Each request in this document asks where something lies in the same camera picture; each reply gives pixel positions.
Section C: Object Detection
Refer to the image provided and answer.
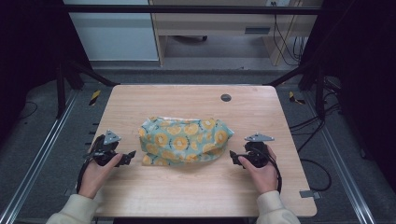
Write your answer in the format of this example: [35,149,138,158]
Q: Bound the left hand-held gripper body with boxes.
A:
[89,129,125,168]

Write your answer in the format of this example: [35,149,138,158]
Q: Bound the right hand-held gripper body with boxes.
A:
[243,133,276,169]

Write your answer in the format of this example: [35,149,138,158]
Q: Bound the green cloth with yellow flowers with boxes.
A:
[137,116,235,167]

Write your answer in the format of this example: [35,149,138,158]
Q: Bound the person's right hand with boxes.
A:
[237,145,279,195]

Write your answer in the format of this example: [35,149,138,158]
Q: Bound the person's left hand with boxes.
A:
[78,152,124,201]

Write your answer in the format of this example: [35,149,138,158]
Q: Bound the yellow and black tape strip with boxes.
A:
[287,91,306,106]
[88,89,103,107]

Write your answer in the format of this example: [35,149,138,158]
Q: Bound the black metal stand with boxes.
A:
[55,58,121,119]
[264,61,329,121]

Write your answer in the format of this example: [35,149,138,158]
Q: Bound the white cabinet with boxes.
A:
[63,0,161,63]

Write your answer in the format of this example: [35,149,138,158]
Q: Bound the dark curtain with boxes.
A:
[0,0,93,147]
[298,0,396,194]

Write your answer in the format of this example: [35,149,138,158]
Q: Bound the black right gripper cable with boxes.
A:
[247,145,283,194]

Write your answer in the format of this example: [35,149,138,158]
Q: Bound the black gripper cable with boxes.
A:
[247,145,283,194]
[76,150,100,194]

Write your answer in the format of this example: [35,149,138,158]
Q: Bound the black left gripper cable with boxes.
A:
[76,150,100,194]

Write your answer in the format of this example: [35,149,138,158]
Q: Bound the aluminium floor rail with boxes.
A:
[0,89,80,224]
[305,91,378,224]

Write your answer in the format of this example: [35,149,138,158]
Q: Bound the black floor cables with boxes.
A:
[289,76,343,192]

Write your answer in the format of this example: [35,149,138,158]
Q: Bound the thin black floor cable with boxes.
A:
[18,100,39,121]

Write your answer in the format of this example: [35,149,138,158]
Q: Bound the black cables under desk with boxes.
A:
[271,1,308,67]

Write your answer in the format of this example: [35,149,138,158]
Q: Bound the grey drawer handle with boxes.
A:
[244,26,272,35]

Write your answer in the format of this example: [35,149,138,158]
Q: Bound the black horizontal frame bar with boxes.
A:
[61,4,322,16]

